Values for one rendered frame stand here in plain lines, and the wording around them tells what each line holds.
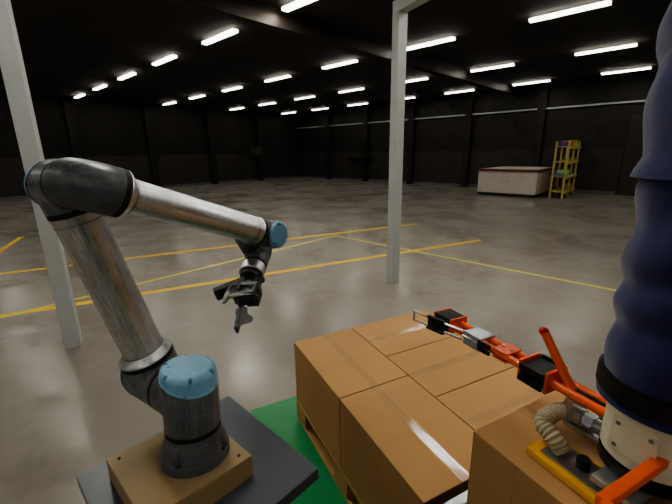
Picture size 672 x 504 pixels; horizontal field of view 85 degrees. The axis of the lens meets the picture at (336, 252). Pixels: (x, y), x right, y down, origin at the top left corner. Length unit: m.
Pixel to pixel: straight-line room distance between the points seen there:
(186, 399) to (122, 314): 0.28
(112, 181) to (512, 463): 1.11
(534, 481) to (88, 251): 1.16
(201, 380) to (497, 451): 0.76
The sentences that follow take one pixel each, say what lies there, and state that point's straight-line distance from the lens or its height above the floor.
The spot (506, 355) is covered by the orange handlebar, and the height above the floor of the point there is 1.09.
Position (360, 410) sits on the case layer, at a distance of 1.78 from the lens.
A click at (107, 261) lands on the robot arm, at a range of 1.10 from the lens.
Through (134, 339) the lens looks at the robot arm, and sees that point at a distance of 1.18.
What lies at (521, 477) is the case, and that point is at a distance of 1.07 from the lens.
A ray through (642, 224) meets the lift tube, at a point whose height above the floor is 1.52.
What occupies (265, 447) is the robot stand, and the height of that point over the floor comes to 0.75.
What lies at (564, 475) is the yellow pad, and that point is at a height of 0.97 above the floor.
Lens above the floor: 1.65
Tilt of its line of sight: 15 degrees down
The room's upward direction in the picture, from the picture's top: 1 degrees counter-clockwise
